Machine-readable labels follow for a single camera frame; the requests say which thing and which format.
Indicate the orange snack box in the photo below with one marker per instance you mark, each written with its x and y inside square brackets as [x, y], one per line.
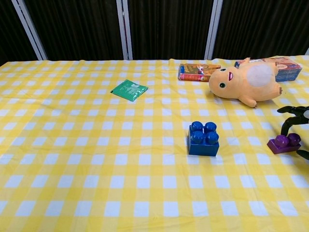
[195, 71]

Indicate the white frame post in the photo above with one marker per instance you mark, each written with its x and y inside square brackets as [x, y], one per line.
[213, 31]
[307, 51]
[30, 31]
[125, 31]

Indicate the blue toy building block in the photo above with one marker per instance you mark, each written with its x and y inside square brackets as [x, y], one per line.
[204, 145]

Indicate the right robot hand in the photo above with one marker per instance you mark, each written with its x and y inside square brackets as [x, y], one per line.
[298, 113]

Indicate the yellow white checkered tablecloth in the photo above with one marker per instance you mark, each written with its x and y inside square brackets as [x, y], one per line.
[96, 157]

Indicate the green foil packet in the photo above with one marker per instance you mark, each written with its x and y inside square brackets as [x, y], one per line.
[129, 90]

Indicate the orange plush toy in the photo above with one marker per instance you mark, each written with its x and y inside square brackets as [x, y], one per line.
[241, 87]

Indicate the biscuit box with blue sides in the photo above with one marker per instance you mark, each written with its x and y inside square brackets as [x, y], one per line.
[288, 70]

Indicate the purple toy building block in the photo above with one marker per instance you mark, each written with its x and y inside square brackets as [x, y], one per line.
[280, 145]

